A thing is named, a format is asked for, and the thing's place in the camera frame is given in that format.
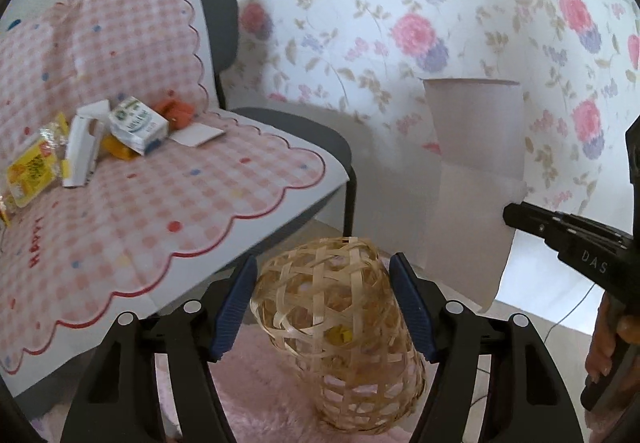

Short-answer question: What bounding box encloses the pale pink hanging sheet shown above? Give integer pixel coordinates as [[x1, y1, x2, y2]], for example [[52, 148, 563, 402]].
[[422, 77, 527, 315]]

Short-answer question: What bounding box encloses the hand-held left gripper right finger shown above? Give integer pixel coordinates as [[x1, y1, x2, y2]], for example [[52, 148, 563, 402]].
[[389, 252, 586, 443]]

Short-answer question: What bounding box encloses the person's right hand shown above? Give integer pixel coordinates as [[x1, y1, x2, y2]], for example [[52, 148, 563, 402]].
[[585, 295, 640, 385]]

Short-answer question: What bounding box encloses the pink fluffy rug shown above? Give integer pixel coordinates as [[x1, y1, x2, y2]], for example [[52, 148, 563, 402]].
[[30, 313, 501, 443]]

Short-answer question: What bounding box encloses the small milk carton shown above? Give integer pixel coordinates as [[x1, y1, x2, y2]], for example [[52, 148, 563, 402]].
[[107, 96, 170, 157]]

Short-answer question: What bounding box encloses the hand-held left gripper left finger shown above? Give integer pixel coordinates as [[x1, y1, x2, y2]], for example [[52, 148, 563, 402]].
[[60, 253, 259, 443]]

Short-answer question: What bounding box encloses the woven bamboo basket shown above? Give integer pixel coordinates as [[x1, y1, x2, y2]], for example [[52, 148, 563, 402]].
[[250, 237, 427, 435]]

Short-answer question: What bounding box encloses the thin grey cable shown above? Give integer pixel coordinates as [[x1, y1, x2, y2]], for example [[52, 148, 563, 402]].
[[542, 282, 600, 339]]

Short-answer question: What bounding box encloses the white cardboard box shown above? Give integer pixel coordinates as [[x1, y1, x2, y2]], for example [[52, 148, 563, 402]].
[[62, 99, 111, 189]]

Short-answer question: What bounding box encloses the white rectangular block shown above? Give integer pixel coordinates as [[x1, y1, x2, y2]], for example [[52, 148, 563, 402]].
[[170, 123, 225, 147]]

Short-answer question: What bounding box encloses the orange rag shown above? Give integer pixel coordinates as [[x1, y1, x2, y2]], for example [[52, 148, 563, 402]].
[[155, 96, 196, 129]]

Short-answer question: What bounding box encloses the grey office chair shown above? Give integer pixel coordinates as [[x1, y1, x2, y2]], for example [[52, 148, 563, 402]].
[[10, 0, 359, 419]]

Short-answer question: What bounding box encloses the yellow toy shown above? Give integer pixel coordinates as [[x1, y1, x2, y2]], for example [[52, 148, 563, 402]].
[[100, 133, 139, 160]]

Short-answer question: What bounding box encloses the yellow snack packet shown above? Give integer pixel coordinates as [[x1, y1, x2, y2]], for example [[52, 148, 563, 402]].
[[5, 112, 71, 209]]

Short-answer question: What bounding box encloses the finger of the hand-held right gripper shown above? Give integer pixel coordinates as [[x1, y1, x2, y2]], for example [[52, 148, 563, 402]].
[[502, 202, 576, 250]]

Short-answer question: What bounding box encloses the pink checkered scalloped cloth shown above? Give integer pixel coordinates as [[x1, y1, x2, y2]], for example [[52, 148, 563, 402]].
[[0, 0, 329, 376]]

